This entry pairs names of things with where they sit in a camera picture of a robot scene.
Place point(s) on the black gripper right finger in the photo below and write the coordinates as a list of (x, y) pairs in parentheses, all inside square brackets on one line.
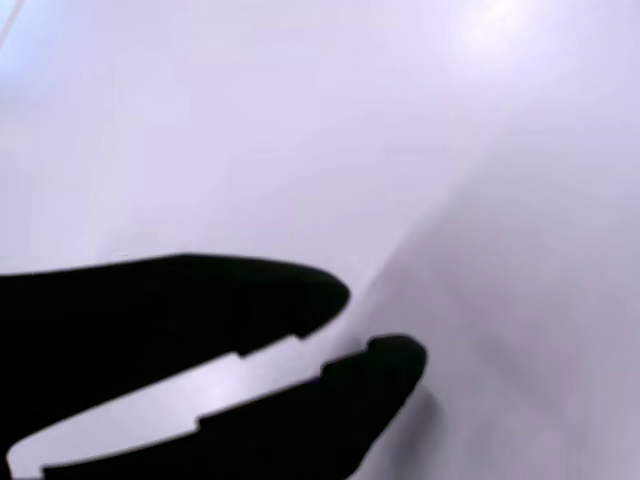
[(310, 420)]

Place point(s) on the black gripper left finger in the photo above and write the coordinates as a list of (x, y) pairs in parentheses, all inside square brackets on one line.
[(150, 320)]

